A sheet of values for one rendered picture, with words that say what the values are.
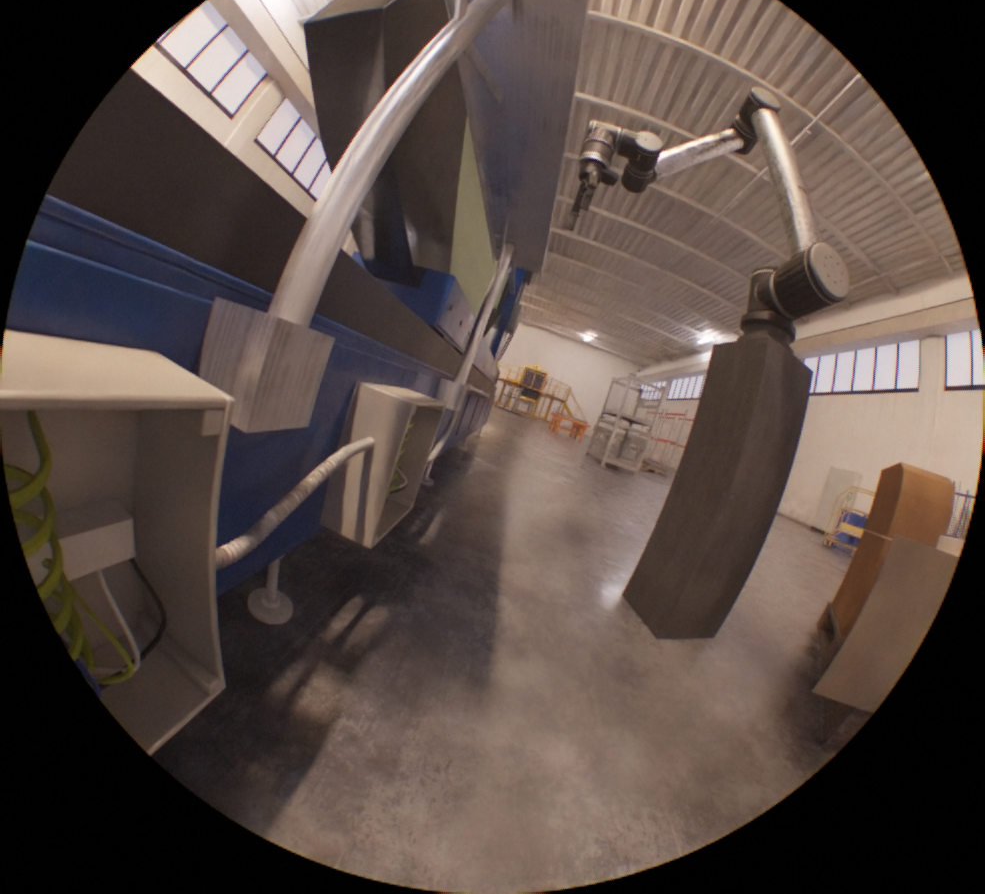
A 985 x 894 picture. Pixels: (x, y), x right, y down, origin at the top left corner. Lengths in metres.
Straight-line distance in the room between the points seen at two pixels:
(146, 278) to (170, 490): 0.17
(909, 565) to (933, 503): 0.77
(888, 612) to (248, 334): 1.25
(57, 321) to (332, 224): 0.26
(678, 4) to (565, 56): 7.47
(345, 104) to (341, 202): 0.51
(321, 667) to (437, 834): 0.37
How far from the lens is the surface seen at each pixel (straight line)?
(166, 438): 0.31
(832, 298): 1.25
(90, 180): 0.33
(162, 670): 0.44
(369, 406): 0.66
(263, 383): 0.31
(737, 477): 1.16
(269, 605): 0.80
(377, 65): 0.78
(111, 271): 0.31
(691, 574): 1.19
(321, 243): 0.35
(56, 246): 0.30
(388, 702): 0.71
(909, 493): 1.76
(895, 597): 1.07
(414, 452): 0.94
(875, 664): 1.13
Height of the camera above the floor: 0.57
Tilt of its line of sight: 1 degrees down
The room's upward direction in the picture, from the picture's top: 19 degrees clockwise
